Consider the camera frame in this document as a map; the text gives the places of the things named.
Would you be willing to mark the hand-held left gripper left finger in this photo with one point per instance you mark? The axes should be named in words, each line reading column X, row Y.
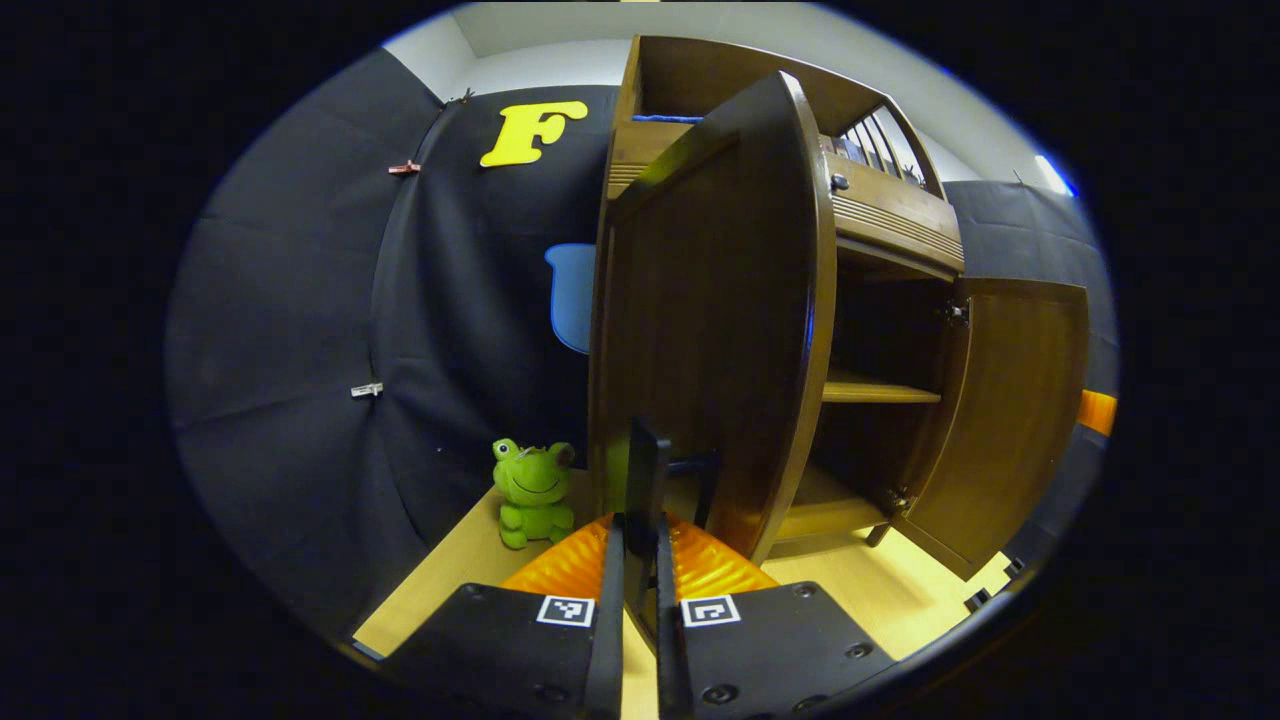
column 605, row 650

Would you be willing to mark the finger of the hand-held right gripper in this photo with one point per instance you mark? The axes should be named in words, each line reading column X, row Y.
column 1098, row 412

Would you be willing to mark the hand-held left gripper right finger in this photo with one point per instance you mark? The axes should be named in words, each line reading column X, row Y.
column 672, row 660

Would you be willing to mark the wooden shoe cabinet door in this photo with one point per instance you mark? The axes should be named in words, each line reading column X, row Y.
column 720, row 330
column 1010, row 420

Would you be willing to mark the wooden double-door shoe cabinet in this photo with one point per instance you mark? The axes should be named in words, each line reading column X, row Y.
column 890, row 205

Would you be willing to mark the black door hinge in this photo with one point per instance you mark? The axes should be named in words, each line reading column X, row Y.
column 955, row 312

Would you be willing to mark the wooden inner cabinet shelf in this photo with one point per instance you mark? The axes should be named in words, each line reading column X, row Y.
column 880, row 390

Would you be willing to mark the green frog plush toy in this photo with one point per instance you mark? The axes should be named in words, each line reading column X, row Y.
column 535, row 490

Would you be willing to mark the silver cloth clip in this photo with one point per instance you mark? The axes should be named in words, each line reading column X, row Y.
column 366, row 389

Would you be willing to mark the black backdrop cloth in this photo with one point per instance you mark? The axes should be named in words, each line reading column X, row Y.
column 300, row 330

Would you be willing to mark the blue folded cloth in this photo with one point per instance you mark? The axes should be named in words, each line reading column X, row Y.
column 668, row 118

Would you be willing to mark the red cloth clip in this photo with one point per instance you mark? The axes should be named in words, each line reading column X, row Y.
column 404, row 167

